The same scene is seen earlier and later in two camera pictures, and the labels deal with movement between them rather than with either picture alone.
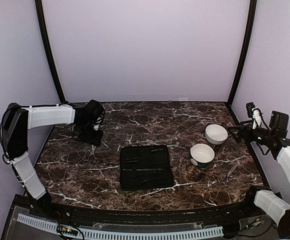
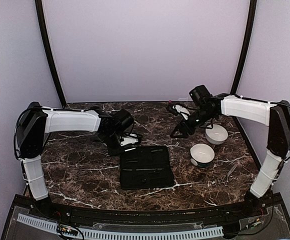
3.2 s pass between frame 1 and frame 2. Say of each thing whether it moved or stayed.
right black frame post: stayed
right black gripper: moved
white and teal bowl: stayed
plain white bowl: stayed
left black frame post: stayed
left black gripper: moved
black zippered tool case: stayed
